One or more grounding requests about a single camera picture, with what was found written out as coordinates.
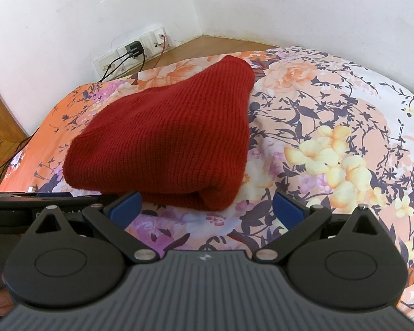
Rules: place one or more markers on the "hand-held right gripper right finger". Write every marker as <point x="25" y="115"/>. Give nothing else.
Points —
<point x="288" y="211"/>

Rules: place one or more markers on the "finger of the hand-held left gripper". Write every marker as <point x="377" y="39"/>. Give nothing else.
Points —
<point x="20" y="201"/>

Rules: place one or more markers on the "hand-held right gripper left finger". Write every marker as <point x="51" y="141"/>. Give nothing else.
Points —
<point x="123" y="211"/>

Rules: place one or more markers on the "red knitted sweater black cuffs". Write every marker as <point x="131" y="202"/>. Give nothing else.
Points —
<point x="165" y="134"/>

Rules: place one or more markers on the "person's left hand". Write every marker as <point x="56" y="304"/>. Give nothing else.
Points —
<point x="1" y="303"/>

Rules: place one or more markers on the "orange floral bed sheet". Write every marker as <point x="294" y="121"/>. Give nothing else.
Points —
<point x="331" y="138"/>

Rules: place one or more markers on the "black plug-in charger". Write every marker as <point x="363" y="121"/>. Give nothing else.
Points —
<point x="134" y="49"/>

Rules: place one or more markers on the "white plug-in charger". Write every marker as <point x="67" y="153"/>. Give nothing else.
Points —
<point x="159" y="36"/>

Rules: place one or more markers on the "wooden door frame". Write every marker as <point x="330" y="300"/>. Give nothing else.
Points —
<point x="5" y="110"/>

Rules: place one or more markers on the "white wall socket plate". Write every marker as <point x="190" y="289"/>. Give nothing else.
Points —
<point x="107" y="63"/>
<point x="150" y="41"/>
<point x="124" y="50"/>

